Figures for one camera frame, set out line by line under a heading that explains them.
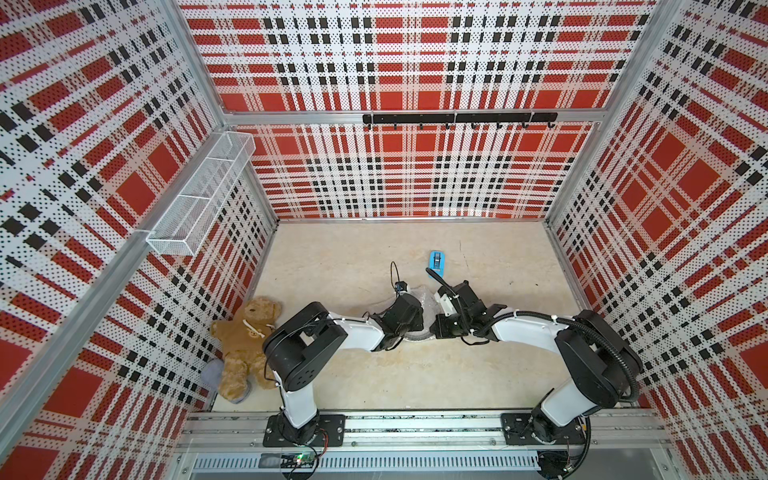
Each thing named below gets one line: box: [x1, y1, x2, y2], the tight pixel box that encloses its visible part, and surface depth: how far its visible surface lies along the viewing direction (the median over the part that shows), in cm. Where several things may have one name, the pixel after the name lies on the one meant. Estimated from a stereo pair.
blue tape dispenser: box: [429, 250, 445, 278], surface depth 107 cm
